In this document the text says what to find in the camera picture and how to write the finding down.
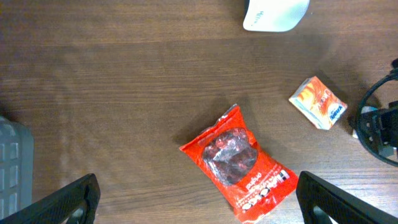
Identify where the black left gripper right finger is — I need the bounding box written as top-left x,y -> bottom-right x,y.
296,171 -> 397,224

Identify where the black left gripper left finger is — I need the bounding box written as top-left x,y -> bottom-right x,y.
1,174 -> 101,224

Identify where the grey plastic basket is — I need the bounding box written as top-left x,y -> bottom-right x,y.
1,116 -> 34,219

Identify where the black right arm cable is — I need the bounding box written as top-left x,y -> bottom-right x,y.
355,58 -> 398,168

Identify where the orange tissue pack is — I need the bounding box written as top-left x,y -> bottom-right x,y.
289,76 -> 348,130

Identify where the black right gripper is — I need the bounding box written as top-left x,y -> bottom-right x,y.
359,101 -> 397,157

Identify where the red snack bag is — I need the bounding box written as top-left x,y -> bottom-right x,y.
180,105 -> 299,223

